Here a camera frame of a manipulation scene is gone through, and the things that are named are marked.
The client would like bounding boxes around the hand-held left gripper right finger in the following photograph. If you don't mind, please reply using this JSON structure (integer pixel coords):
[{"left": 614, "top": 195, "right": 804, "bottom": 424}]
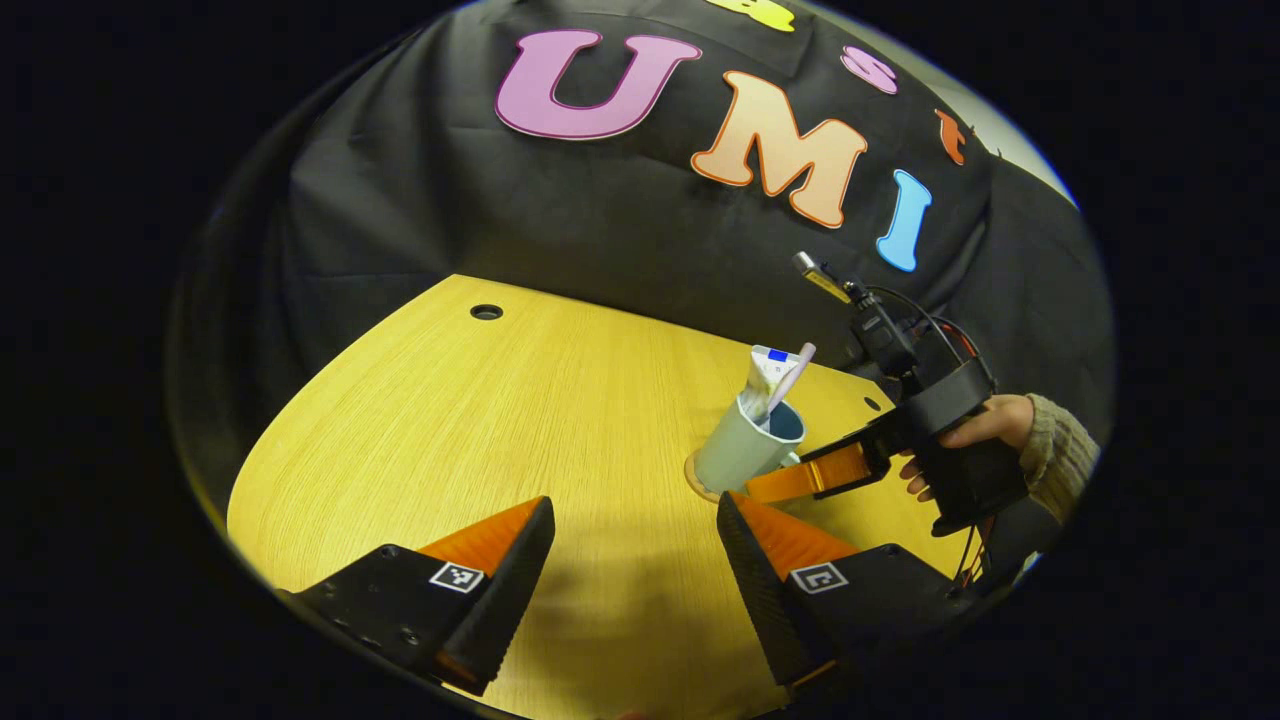
[{"left": 717, "top": 490, "right": 976, "bottom": 701}]

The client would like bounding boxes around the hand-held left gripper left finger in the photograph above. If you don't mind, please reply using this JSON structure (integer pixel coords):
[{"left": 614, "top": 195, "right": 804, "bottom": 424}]
[{"left": 278, "top": 495, "right": 557, "bottom": 698}]

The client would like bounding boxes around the pale green cup wooden handle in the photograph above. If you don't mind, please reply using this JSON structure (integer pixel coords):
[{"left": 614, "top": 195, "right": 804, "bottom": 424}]
[{"left": 693, "top": 395, "right": 807, "bottom": 496}]

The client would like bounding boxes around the white toothpaste tube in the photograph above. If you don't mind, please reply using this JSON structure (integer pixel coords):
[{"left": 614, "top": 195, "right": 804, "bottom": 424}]
[{"left": 742, "top": 345, "right": 801, "bottom": 426}]

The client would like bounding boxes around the white toothbrush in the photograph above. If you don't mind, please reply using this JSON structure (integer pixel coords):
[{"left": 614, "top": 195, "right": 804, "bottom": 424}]
[{"left": 765, "top": 343, "right": 817, "bottom": 416}]

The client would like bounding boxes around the round cork coaster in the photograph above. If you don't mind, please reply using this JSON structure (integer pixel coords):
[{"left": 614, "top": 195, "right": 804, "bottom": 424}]
[{"left": 684, "top": 450, "right": 723, "bottom": 504}]

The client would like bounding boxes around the yellow wooden desktop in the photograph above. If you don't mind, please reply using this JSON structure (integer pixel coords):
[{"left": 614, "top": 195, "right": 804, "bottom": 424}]
[{"left": 227, "top": 273, "right": 986, "bottom": 720}]

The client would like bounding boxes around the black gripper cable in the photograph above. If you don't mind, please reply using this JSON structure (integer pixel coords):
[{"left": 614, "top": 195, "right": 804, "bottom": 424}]
[{"left": 866, "top": 286, "right": 966, "bottom": 366}]

